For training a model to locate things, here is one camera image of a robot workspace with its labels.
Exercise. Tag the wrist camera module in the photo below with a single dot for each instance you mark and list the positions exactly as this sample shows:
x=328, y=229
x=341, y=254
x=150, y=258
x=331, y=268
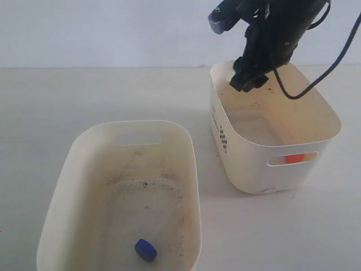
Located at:
x=227, y=14

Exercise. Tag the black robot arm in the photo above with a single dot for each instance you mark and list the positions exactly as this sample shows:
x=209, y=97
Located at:
x=273, y=32

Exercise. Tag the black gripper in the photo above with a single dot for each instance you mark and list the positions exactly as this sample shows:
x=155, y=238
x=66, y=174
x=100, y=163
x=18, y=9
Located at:
x=274, y=30

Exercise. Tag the large cream plastic bin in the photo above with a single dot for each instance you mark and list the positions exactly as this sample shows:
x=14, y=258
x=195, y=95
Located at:
x=117, y=180

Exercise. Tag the blue-capped tube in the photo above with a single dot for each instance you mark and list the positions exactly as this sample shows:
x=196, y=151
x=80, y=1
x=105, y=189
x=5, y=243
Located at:
x=145, y=247

